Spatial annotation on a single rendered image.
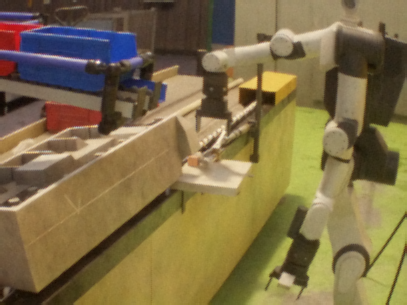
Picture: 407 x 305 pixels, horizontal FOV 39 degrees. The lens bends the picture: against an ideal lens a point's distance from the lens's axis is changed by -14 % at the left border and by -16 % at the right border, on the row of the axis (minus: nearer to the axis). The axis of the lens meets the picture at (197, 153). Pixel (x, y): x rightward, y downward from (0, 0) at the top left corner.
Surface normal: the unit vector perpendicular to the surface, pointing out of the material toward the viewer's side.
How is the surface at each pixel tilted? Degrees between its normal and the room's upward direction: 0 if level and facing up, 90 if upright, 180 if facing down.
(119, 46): 88
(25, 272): 90
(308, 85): 90
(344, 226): 90
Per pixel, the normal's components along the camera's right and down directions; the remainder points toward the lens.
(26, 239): 0.94, -0.04
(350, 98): -0.26, 0.25
